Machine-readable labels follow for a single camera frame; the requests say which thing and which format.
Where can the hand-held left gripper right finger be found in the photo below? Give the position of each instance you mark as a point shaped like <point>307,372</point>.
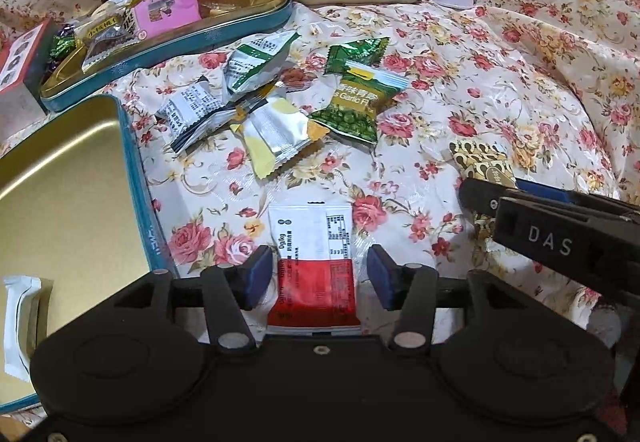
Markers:
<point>382,277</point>

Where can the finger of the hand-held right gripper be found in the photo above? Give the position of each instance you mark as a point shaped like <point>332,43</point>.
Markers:
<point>542,192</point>

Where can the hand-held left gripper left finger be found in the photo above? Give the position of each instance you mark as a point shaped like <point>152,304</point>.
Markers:
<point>257,272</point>

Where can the red and white snack packet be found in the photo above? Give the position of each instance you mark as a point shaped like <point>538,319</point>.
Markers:
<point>310,282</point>

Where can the leopard print snack packet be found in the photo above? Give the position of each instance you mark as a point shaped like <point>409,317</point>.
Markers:
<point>480,160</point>

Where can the yellow and white snack packet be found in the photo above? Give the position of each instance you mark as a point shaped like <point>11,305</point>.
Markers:
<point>280,132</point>

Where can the black and white snack packet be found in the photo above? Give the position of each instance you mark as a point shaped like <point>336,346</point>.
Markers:
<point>192,110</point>

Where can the teal tin tray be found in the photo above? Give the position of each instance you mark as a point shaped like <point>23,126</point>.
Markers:
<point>60,202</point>

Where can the plain white snack packet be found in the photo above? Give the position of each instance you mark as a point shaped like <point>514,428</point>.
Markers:
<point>20,322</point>

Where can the teal tin with snacks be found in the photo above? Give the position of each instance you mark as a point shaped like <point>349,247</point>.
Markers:
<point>150,57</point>

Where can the floral printed cloth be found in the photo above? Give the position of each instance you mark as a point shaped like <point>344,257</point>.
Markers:
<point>500,72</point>

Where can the green pea snack packet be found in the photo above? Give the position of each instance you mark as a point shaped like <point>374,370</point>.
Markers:
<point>350,115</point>

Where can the green and white snack packet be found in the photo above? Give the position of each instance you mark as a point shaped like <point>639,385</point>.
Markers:
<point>255,60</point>

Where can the pink snack packet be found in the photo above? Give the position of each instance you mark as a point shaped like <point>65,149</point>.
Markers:
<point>165,7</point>

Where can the clear walnut snack packet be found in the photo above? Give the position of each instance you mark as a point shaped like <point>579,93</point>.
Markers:
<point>105,35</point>

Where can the green foil candy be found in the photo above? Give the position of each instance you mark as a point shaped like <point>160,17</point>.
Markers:
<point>62,45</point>

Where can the round biscuit clear packet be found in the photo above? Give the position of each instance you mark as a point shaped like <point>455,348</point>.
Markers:
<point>112,7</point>

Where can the red cardboard box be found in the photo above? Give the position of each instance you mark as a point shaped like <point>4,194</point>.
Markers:
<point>20,52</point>

